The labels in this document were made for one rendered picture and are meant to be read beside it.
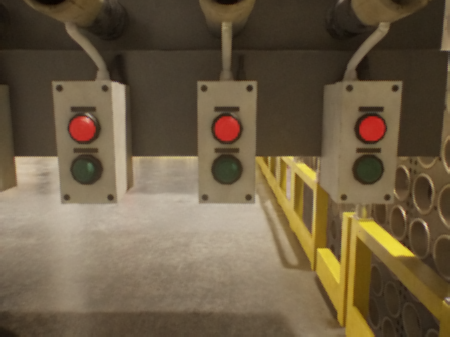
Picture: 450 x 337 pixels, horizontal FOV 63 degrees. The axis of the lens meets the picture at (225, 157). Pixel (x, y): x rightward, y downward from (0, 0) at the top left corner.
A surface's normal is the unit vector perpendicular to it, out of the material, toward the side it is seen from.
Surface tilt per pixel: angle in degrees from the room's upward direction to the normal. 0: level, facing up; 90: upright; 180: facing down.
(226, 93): 90
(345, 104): 90
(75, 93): 90
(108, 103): 90
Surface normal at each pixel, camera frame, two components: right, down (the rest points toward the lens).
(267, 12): 0.00, 0.16
